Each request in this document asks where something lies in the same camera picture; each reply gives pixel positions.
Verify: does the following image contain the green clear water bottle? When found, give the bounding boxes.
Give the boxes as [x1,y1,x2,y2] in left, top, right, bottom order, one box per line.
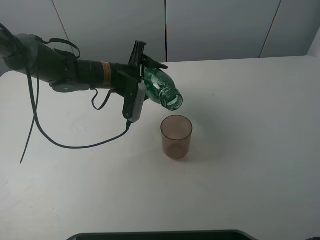
[144,68,183,111]

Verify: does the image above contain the black camera cable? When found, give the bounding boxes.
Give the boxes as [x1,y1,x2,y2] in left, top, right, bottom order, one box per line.
[19,32,132,165]

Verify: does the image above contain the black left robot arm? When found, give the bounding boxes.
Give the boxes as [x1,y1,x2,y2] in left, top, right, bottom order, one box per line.
[0,29,167,122]

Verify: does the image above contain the pink translucent plastic cup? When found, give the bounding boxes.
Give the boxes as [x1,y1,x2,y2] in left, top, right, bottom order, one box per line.
[160,115,193,161]

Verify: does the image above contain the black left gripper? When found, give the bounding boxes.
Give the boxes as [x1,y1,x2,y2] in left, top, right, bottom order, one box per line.
[110,40,168,118]

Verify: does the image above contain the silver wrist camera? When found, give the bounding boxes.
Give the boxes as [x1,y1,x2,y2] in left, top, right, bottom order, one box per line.
[129,82,147,123]

